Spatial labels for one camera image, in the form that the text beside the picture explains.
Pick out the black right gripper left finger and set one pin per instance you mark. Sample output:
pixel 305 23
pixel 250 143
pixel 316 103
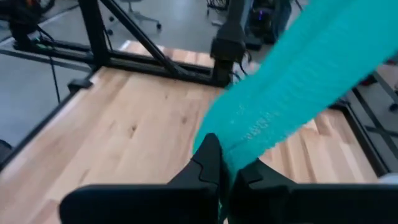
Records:
pixel 140 205

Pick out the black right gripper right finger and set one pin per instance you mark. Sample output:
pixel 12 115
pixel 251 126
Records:
pixel 311 205

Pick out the green elastic bandage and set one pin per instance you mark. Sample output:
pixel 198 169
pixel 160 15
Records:
pixel 295 93

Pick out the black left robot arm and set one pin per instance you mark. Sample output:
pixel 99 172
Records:
pixel 228 46

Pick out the black computer tower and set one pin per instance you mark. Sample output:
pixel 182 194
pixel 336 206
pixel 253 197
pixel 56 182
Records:
pixel 267 25

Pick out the office chair base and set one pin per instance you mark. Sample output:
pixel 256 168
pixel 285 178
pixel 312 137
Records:
pixel 140 15

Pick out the black table frame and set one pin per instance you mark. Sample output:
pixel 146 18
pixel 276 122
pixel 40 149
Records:
pixel 99 46

